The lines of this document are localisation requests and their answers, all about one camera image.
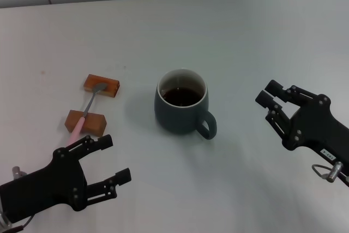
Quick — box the flat orange wooden block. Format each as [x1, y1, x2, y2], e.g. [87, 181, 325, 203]
[82, 74, 121, 99]

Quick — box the grey ceramic mug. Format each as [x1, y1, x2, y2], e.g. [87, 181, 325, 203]
[154, 68, 218, 140]

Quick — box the arched brown wooden block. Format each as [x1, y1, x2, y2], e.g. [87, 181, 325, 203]
[64, 109, 107, 137]

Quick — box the pink handled metal spoon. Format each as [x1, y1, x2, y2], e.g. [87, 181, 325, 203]
[67, 82, 108, 144]

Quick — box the dark coffee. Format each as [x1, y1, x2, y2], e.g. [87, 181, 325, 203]
[163, 87, 204, 107]

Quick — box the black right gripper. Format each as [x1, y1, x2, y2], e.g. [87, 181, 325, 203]
[255, 79, 349, 174]

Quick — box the right gripper cable with plug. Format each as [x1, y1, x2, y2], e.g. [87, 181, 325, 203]
[311, 161, 349, 188]

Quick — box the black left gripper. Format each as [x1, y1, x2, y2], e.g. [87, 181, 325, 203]
[0, 134, 132, 223]

